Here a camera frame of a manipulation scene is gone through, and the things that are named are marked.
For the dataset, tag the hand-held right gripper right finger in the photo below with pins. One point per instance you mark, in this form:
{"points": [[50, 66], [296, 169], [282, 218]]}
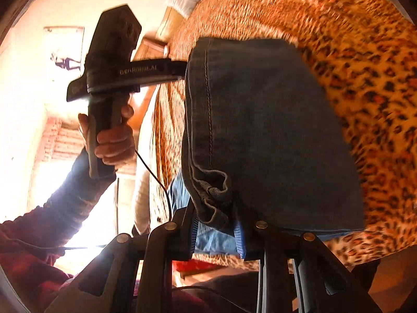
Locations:
{"points": [[239, 241]]}

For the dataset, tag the small wooden headboard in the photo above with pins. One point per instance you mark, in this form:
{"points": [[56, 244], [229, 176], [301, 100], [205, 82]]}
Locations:
{"points": [[167, 22]]}

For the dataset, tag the large wooden headboard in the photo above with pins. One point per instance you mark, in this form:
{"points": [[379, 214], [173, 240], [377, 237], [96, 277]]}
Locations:
{"points": [[148, 52]]}

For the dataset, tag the leopard print bedspread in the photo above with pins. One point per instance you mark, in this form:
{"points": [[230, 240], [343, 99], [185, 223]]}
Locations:
{"points": [[358, 55]]}

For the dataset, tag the person's maroon torso clothing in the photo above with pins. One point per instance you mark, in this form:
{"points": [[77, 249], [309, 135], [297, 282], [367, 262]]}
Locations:
{"points": [[29, 283]]}

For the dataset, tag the light curtain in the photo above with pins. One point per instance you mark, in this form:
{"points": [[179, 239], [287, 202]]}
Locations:
{"points": [[62, 140]]}

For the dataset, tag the person's left hand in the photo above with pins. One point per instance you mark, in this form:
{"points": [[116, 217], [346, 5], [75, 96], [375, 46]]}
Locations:
{"points": [[115, 145]]}

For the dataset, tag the person's left forearm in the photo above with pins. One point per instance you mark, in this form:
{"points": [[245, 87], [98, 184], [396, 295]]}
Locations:
{"points": [[65, 199]]}

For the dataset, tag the white bed sheet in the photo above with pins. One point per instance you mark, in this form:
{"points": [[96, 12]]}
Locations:
{"points": [[143, 169]]}

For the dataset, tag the blue denim pants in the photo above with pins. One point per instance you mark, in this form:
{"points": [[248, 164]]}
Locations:
{"points": [[260, 137]]}

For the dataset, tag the red cloth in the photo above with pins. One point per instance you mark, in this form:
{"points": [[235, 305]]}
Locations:
{"points": [[195, 265]]}

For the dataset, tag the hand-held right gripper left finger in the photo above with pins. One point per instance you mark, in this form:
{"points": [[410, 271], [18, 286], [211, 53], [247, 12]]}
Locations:
{"points": [[184, 241]]}

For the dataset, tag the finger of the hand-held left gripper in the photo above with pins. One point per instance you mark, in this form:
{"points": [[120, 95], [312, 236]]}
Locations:
{"points": [[177, 68]]}

